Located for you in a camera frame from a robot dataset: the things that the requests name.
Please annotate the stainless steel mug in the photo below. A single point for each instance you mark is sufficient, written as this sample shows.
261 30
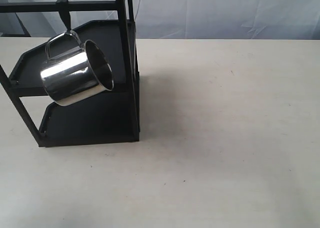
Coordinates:
76 74

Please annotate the black two-tier metal rack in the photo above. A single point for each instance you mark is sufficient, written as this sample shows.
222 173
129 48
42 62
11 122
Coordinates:
108 117

